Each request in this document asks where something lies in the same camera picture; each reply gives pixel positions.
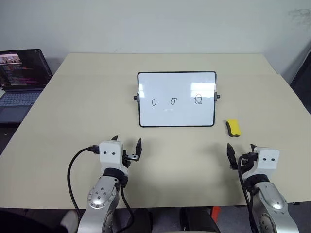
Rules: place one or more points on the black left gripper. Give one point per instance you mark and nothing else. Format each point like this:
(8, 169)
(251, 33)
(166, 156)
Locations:
(130, 158)

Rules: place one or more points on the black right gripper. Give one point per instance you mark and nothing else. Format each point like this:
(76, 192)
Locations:
(249, 160)

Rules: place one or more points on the yellow and black eraser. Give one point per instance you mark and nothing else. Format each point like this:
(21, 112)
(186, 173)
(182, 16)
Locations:
(235, 125)

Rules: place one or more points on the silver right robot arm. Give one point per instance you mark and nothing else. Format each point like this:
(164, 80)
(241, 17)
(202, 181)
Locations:
(274, 208)

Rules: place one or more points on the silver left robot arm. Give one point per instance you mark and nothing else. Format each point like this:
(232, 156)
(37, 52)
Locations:
(99, 194)

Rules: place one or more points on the small orange object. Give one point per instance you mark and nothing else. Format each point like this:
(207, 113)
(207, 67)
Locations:
(216, 213)

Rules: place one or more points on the open grey laptop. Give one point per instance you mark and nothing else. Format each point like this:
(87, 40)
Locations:
(22, 72)

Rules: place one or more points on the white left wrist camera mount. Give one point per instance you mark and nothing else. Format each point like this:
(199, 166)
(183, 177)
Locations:
(109, 148)

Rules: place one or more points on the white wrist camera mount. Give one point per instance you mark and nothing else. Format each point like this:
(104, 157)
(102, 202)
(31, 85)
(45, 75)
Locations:
(109, 148)
(268, 157)

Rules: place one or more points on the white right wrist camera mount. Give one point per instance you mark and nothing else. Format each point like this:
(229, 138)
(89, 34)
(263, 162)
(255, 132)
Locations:
(268, 157)

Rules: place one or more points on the white whiteboard with black frame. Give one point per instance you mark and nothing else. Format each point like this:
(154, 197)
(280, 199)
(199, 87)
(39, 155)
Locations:
(175, 85)

